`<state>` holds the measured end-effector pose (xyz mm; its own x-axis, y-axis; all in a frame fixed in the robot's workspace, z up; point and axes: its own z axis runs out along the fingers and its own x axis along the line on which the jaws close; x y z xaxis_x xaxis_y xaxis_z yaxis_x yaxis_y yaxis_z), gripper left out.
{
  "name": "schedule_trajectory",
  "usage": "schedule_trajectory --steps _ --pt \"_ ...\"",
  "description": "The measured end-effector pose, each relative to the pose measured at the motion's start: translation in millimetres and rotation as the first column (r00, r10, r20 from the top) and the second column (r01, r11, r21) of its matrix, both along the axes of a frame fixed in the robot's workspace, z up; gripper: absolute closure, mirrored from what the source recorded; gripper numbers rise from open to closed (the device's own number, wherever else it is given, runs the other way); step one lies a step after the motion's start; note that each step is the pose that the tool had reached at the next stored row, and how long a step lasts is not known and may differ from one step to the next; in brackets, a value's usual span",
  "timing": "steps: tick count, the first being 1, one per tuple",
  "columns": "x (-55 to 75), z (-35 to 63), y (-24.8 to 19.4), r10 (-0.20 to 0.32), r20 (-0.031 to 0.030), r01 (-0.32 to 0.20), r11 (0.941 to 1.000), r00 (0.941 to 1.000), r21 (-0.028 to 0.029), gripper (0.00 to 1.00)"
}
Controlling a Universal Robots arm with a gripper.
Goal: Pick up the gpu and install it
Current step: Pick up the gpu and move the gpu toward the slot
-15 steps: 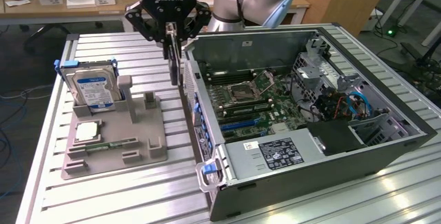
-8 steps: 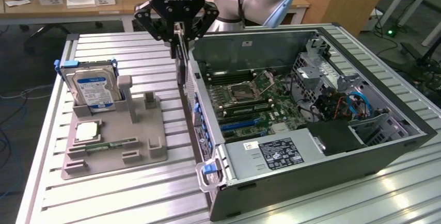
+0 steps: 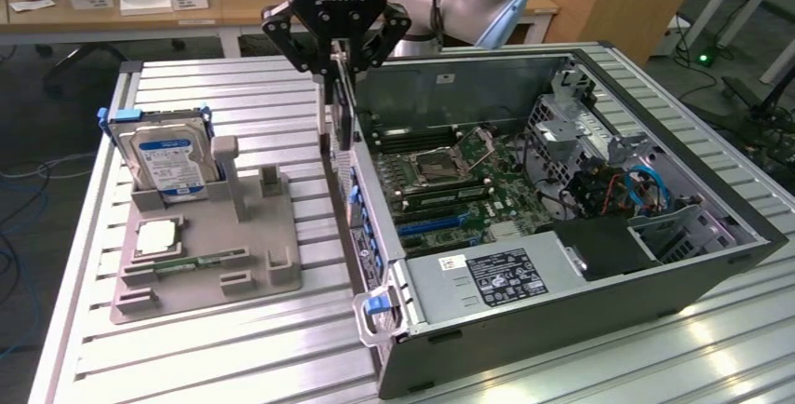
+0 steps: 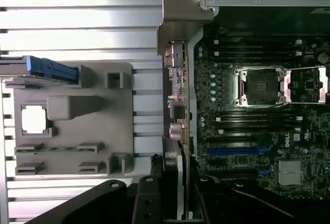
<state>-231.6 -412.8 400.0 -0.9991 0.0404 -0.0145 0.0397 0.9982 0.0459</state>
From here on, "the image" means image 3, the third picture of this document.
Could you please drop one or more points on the blue-framed hard disk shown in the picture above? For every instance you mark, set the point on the blue-framed hard disk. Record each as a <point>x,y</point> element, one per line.
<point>166,162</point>

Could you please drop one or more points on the metal socket cover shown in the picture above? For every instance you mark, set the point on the metal socket cover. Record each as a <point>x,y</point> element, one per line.
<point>481,143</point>

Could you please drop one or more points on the CPU socket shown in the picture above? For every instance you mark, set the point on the CPU socket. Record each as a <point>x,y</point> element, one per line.
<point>437,164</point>

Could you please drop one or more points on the black plastic cover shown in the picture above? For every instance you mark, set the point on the black plastic cover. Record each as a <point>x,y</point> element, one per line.
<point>608,246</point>

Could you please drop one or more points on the silver CPU chip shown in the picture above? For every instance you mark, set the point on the silver CPU chip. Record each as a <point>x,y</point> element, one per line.
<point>154,236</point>

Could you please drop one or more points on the green-lit power device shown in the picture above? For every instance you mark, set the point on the green-lit power device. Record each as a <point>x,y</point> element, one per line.
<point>703,58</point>

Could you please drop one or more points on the grey metal disk bay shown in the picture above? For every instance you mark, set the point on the grey metal disk bay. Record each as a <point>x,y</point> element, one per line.
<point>558,143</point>

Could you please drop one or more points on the blue expansion slot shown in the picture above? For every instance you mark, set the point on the blue expansion slot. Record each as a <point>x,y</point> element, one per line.
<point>434,227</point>

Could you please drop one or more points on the green motherboard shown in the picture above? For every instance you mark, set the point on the green motherboard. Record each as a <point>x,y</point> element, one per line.
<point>509,199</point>

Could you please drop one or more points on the blue case latch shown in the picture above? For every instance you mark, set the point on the blue case latch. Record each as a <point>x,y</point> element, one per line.
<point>373,305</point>

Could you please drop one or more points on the white paper slip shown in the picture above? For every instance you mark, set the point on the white paper slip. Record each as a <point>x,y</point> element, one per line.
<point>30,4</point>

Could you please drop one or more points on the grey power supply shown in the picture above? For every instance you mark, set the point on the grey power supply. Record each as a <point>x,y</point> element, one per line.
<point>446,292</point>

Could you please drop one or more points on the silver chipset heatsink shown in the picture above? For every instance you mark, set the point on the silver chipset heatsink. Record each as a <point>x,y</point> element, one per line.
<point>505,232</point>

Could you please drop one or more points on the black open PC case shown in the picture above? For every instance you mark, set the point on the black open PC case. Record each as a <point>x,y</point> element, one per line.
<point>558,339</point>

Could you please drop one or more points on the white desk frame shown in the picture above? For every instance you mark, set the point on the white desk frame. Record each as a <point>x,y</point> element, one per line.
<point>745,4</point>

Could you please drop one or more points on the grey parts rack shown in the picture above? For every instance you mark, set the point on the grey parts rack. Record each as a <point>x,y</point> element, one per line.
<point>248,236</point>

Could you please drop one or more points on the wooden cabinet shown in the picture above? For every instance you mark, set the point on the wooden cabinet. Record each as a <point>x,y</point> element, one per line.
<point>620,4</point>

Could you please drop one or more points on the black expansion slot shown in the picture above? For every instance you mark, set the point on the black expansion slot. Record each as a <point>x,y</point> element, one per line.
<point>434,214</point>

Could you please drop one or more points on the wooden desk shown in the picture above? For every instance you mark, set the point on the wooden desk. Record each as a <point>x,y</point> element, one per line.
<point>93,20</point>

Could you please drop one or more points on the green RAM stick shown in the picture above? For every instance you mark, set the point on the green RAM stick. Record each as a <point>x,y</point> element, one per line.
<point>198,262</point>

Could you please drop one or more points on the black-labelled RAM stick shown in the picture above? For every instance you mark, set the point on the black-labelled RAM stick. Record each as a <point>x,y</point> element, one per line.
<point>444,197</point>

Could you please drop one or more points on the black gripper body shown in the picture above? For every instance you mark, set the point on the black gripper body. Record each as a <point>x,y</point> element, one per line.
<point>337,4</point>

